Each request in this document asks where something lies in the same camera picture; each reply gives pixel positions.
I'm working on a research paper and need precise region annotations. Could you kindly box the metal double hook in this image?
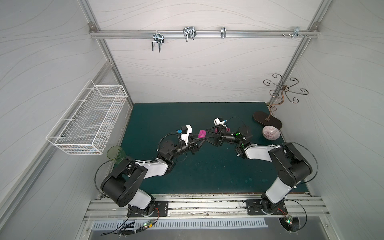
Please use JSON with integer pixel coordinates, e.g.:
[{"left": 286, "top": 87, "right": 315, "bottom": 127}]
[
  {"left": 183, "top": 27, "right": 197, "bottom": 42},
  {"left": 152, "top": 33, "right": 165, "bottom": 53}
]

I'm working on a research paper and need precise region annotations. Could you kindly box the round black device with LED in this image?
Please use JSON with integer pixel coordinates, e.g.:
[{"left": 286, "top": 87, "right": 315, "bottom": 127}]
[{"left": 279, "top": 217, "right": 301, "bottom": 233}]

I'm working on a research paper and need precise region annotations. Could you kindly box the metal hook tree stand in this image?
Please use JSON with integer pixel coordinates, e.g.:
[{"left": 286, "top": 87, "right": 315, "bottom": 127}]
[{"left": 253, "top": 77, "right": 309, "bottom": 130}]

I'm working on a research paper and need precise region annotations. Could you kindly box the green plastic cup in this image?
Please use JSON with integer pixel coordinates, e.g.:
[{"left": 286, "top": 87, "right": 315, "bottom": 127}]
[{"left": 107, "top": 146, "right": 127, "bottom": 165}]

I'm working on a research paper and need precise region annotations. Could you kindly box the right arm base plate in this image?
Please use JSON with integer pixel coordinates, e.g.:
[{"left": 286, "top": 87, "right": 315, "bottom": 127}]
[{"left": 242, "top": 199, "right": 288, "bottom": 216}]

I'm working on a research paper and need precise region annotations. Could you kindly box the pink patterned bowl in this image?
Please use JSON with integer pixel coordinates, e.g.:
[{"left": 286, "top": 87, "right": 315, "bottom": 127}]
[{"left": 262, "top": 126, "right": 281, "bottom": 141}]

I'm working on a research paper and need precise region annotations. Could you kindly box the white slotted cable duct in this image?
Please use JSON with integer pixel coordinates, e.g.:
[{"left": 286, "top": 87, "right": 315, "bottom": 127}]
[{"left": 92, "top": 218, "right": 269, "bottom": 231}]

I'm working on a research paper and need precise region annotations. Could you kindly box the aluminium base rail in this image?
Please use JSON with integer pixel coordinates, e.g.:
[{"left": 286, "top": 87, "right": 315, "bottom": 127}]
[{"left": 84, "top": 194, "right": 331, "bottom": 221}]

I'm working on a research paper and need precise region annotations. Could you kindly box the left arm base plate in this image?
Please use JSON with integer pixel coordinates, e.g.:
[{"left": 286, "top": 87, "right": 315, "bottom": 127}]
[{"left": 127, "top": 200, "right": 169, "bottom": 218}]

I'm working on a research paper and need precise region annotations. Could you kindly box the metal double hook left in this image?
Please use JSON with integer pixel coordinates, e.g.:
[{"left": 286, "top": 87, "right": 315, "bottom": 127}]
[{"left": 152, "top": 33, "right": 165, "bottom": 53}]

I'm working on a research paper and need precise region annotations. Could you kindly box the white wire basket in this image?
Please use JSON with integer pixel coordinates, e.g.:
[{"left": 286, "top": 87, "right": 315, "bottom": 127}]
[{"left": 46, "top": 80, "right": 128, "bottom": 155}]

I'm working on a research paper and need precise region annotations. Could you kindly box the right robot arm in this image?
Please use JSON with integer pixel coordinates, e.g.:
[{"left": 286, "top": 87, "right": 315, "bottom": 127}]
[{"left": 206, "top": 127, "right": 313, "bottom": 215}]

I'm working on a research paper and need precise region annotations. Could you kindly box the small metal hook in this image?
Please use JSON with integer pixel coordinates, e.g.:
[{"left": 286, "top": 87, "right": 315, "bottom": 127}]
[{"left": 221, "top": 27, "right": 227, "bottom": 39}]

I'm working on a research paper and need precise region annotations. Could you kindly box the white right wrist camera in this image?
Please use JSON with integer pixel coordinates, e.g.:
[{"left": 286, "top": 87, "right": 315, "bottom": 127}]
[{"left": 214, "top": 118, "right": 227, "bottom": 127}]

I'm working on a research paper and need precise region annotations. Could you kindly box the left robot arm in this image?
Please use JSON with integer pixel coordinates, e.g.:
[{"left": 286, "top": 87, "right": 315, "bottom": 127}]
[{"left": 100, "top": 134, "right": 208, "bottom": 211}]

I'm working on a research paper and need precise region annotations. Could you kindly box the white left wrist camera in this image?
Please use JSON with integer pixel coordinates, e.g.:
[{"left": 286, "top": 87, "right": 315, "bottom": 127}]
[{"left": 177, "top": 125, "right": 192, "bottom": 146}]

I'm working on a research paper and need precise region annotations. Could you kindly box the aluminium top crossbar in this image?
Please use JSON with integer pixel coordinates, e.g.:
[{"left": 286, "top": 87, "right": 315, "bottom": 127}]
[{"left": 90, "top": 28, "right": 321, "bottom": 40}]

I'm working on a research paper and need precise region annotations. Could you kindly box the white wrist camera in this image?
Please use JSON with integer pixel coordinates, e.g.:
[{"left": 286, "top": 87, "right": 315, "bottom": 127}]
[
  {"left": 214, "top": 118, "right": 227, "bottom": 127},
  {"left": 177, "top": 125, "right": 192, "bottom": 146}
]

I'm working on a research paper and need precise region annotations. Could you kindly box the green table mat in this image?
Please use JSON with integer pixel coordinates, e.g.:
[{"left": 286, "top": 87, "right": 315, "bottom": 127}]
[{"left": 121, "top": 102, "right": 277, "bottom": 194}]

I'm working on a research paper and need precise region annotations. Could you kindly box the metal double hook middle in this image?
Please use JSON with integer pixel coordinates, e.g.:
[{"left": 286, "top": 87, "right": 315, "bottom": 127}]
[{"left": 183, "top": 27, "right": 197, "bottom": 42}]

